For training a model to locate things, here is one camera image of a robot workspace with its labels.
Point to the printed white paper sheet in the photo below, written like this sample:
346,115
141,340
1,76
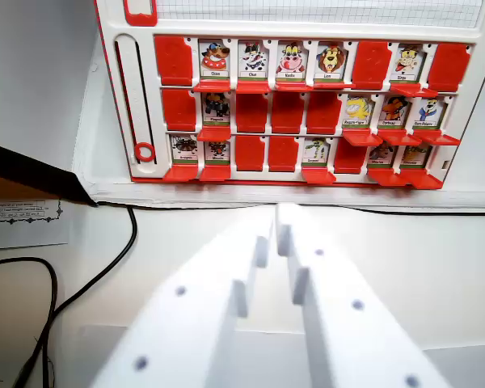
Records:
24,226

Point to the black and brown box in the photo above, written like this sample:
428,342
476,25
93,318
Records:
28,169

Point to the red and white game board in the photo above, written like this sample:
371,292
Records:
291,101

